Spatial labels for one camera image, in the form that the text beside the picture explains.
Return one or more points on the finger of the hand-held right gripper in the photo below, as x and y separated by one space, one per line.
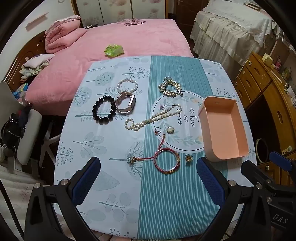
279 160
248 171

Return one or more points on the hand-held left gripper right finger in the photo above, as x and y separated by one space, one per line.
210 180

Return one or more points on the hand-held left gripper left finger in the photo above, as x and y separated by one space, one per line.
86 178

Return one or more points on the small gold earring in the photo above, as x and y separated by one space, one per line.
189 158

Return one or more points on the pink plastic box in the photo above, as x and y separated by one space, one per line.
222 129

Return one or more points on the round hoop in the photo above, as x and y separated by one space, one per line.
256 150

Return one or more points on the gold flower brooch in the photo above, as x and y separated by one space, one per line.
132 160

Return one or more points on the wooden cabinet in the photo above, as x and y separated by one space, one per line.
275 104

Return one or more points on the round pearl brooch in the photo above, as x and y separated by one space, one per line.
170 130

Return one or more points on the grey office chair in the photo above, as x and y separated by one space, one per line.
27 139

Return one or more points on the small yellow box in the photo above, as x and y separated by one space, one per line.
267 58

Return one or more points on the blue packet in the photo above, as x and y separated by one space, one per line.
20 89

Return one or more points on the pile of folded clothes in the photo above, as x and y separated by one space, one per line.
30 71

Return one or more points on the floral white pillow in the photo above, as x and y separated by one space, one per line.
39 59

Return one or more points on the green crumpled plastic bag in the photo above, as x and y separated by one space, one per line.
113 49

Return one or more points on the wooden headboard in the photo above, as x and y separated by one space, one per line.
20 53

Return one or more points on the cream lace cover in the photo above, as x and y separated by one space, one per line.
231 25

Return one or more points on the folded pink quilt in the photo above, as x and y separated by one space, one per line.
62 37

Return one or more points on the pink bed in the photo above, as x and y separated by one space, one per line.
138 37

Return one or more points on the small pink cloth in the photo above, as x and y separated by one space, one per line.
131 22

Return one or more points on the dark wooden door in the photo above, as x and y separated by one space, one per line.
187 14

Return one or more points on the floral wardrobe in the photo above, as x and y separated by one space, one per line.
111 11

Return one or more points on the pink wall shelf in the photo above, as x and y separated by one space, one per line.
35 22

